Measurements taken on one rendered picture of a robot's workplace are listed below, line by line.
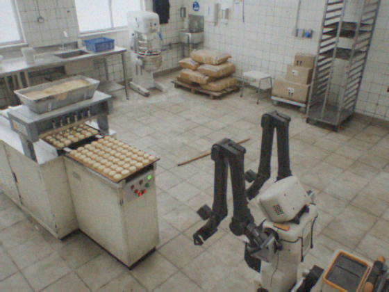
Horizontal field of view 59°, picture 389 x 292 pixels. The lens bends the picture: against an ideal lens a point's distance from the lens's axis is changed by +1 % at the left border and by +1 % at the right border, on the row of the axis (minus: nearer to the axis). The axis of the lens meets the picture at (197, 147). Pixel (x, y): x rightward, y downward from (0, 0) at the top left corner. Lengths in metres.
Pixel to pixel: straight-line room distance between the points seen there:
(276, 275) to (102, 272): 1.56
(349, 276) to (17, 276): 2.43
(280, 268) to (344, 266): 0.30
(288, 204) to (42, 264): 2.20
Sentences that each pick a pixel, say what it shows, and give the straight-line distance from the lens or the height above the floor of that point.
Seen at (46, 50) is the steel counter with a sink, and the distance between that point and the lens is 6.15.
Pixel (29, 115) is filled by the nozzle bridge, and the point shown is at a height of 1.18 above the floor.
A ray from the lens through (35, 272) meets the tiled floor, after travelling 3.17.
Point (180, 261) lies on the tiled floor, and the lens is 2.97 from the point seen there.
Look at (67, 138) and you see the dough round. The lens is 2.96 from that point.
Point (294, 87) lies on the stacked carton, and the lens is 5.73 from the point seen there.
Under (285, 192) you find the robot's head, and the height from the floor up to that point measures 1.25.
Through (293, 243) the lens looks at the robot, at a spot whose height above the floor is 1.06.
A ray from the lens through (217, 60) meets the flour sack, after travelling 6.22.
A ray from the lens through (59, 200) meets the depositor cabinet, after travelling 3.04.
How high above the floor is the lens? 2.18
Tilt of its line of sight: 29 degrees down
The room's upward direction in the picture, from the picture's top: straight up
